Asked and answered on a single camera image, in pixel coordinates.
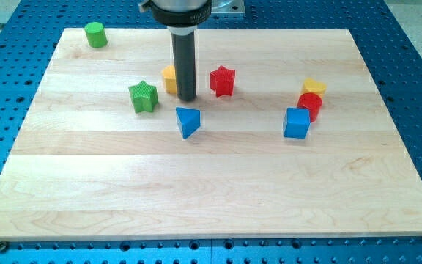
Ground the red star block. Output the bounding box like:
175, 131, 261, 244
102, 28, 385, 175
210, 65, 235, 98

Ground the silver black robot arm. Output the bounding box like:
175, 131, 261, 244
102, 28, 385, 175
138, 0, 212, 101

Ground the red cylinder block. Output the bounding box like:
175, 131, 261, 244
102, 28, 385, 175
297, 92, 323, 122

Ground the light wooden board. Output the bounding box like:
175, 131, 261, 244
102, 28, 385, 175
0, 28, 422, 241

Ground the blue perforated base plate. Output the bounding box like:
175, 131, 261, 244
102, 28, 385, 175
0, 1, 422, 263

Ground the yellow heart block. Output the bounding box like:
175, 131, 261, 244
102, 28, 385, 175
300, 78, 327, 98

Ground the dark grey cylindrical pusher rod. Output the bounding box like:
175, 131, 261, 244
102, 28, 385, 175
167, 26, 196, 101

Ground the blue cube block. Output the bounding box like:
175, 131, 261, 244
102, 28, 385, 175
283, 107, 311, 139

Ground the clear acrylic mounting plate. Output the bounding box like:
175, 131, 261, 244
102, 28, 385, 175
212, 0, 245, 14

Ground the blue triangle block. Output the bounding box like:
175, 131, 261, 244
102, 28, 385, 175
176, 107, 201, 139

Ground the green cylinder block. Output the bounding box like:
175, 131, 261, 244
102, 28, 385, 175
84, 21, 108, 48

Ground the yellow hexagon block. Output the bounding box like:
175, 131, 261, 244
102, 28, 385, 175
161, 65, 177, 94

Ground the green star block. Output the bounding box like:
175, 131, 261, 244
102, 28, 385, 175
128, 81, 158, 113

